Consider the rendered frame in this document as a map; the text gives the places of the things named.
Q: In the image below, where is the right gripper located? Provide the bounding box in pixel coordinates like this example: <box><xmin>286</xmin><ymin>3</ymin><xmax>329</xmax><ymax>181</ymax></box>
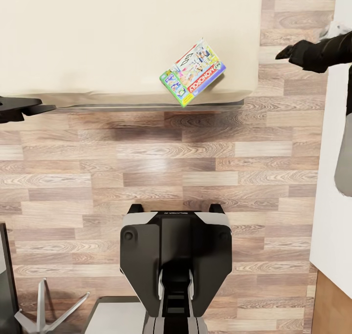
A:
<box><xmin>275</xmin><ymin>38</ymin><xmax>333</xmax><ymax>74</ymax></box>

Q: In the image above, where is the board game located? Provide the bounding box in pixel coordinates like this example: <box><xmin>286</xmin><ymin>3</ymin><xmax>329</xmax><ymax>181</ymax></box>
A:
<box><xmin>159</xmin><ymin>37</ymin><xmax>226</xmax><ymax>108</ymax></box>

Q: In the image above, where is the robot trunk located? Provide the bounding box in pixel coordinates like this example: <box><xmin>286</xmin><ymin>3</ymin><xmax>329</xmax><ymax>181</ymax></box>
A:
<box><xmin>143</xmin><ymin>269</ymin><xmax>209</xmax><ymax>334</ymax></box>

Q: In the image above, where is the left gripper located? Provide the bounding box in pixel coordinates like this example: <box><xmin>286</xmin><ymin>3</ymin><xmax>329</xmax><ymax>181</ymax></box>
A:
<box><xmin>0</xmin><ymin>97</ymin><xmax>56</xmax><ymax>123</ymax></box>

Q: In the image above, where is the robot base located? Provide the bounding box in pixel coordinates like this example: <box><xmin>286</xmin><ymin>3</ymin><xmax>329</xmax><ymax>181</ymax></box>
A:
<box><xmin>120</xmin><ymin>204</ymin><xmax>232</xmax><ymax>317</ymax></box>

